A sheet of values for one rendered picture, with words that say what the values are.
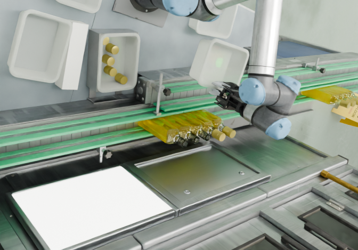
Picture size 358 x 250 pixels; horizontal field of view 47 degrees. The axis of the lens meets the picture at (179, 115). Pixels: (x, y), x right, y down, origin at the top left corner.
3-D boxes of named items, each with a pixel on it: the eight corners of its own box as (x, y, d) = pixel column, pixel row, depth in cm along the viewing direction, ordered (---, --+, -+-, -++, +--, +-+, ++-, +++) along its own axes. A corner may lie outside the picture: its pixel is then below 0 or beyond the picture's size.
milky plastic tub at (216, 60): (196, 32, 148) (213, 37, 142) (234, 46, 163) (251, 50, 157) (181, 78, 151) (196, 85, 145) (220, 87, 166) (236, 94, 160)
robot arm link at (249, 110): (270, 106, 137) (260, 127, 140) (260, 99, 141) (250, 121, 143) (257, 104, 132) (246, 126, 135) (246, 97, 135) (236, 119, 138)
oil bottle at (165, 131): (137, 125, 166) (170, 146, 152) (138, 112, 164) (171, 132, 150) (148, 123, 170) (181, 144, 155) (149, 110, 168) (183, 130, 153)
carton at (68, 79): (54, 83, 151) (62, 89, 147) (65, 18, 145) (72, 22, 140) (70, 85, 155) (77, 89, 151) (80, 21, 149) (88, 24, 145)
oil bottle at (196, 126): (160, 120, 174) (193, 140, 159) (161, 107, 172) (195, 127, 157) (170, 118, 177) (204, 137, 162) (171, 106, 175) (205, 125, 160)
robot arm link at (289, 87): (287, 81, 120) (272, 115, 123) (307, 84, 127) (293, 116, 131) (267, 71, 125) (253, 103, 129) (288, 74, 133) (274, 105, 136)
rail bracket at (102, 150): (85, 154, 156) (103, 170, 146) (86, 137, 153) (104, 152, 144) (95, 152, 158) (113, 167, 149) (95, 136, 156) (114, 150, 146)
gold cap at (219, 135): (211, 130, 160) (219, 135, 157) (218, 127, 162) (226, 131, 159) (211, 138, 162) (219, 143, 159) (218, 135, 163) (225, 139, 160)
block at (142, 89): (133, 98, 169) (144, 104, 164) (136, 77, 165) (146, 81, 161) (141, 97, 171) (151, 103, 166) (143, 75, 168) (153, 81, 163)
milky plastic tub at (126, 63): (86, 86, 160) (97, 94, 153) (89, 29, 151) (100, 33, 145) (124, 82, 170) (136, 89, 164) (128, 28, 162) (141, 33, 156)
